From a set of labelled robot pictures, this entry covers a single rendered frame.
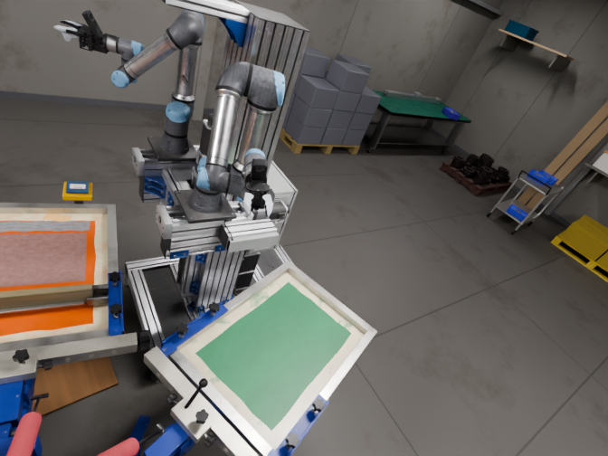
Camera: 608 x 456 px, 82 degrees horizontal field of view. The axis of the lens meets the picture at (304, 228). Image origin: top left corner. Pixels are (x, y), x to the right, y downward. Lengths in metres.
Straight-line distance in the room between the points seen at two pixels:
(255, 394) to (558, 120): 7.55
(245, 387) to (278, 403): 0.14
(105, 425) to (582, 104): 8.02
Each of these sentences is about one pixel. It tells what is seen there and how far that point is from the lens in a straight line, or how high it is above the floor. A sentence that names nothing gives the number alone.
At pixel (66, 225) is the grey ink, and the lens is 1.98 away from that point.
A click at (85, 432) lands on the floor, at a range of 2.44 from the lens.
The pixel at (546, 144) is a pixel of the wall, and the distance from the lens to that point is 8.25.
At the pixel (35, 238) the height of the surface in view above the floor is 0.96.
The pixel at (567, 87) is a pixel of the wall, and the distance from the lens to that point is 8.27.
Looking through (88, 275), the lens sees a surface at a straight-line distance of 1.75.
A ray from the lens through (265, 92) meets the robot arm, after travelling 1.37.
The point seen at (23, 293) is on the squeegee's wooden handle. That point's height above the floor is 1.06.
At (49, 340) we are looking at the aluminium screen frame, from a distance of 1.54.
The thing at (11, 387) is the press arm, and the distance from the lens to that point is 1.41.
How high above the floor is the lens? 2.25
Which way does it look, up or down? 36 degrees down
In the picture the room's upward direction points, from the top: 23 degrees clockwise
